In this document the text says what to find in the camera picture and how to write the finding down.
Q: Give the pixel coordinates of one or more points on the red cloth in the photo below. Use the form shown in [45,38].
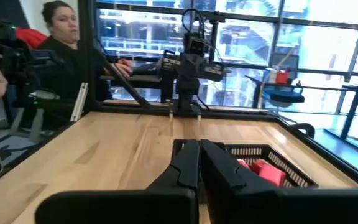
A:
[31,37]

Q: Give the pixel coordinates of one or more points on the pink plug adapter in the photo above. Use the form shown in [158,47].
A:
[272,175]

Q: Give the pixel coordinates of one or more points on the person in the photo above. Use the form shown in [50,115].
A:
[61,62]

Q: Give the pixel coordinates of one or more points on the red box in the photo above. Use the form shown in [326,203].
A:
[281,78]

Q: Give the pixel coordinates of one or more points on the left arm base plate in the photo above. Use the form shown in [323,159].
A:
[185,109]

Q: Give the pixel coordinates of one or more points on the black computer monitor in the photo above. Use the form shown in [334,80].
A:
[286,62]

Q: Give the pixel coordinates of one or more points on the white box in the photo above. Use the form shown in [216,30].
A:
[269,76]

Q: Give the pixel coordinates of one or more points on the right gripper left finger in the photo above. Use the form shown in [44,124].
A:
[182,174]

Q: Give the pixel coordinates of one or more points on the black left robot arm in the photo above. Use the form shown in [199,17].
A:
[186,84]

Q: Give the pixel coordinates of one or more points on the large window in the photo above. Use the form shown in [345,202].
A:
[322,46]

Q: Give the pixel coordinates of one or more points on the silver bracket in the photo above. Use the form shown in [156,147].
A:
[79,102]

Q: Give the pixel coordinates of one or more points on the black standing desk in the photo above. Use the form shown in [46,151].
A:
[351,115]

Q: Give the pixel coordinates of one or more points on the black mesh basket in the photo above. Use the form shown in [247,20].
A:
[294,174]

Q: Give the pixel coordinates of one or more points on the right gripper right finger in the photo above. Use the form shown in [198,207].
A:
[222,186]

